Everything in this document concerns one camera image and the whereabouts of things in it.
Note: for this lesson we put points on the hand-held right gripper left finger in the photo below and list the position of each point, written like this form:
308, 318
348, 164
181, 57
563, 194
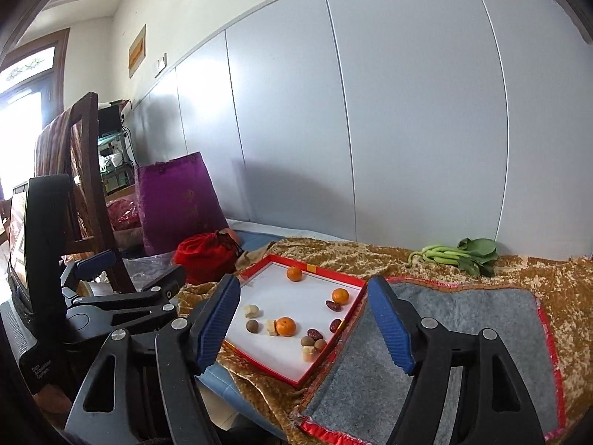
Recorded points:
217, 324

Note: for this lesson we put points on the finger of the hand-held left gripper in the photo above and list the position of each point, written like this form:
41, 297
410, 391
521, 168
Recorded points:
95, 262
139, 296

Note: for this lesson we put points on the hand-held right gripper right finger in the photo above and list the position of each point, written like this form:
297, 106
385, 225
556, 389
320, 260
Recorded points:
389, 324

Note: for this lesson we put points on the orange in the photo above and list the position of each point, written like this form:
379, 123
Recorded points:
284, 327
294, 273
340, 295

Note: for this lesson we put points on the red box tray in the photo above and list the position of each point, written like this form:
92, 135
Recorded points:
278, 296

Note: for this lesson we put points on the clear plastic bag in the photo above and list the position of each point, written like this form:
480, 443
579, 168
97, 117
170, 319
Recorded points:
148, 266

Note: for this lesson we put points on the pale yellow fruit piece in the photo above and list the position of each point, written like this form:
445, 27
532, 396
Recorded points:
307, 353
271, 327
251, 309

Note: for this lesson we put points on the red date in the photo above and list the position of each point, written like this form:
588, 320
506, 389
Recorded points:
332, 306
336, 325
314, 334

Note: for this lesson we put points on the red patterned plastic bag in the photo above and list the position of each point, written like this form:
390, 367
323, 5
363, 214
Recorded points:
123, 213

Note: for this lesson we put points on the striped brown cloth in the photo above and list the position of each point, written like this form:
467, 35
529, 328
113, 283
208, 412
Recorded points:
51, 148

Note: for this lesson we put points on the grey felt mat red border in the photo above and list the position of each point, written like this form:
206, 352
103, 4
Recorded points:
486, 333

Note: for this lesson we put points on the purple bag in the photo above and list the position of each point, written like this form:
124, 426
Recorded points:
176, 204

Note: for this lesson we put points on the green leafy vegetable bunch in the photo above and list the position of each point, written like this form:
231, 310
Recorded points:
463, 255

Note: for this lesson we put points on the wooden chair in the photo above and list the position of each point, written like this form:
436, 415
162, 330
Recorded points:
88, 148

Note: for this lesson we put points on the cluttered metal shelf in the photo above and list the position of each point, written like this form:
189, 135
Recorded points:
111, 148

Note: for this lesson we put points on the gold patterned cloth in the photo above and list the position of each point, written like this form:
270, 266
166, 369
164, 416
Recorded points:
509, 273

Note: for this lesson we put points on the wooden framed glass door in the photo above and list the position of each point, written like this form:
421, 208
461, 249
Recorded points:
28, 65

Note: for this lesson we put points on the white wall switch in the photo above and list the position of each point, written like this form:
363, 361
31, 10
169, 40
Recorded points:
160, 66

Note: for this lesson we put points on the framed wall picture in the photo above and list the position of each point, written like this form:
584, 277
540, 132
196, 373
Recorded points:
137, 51

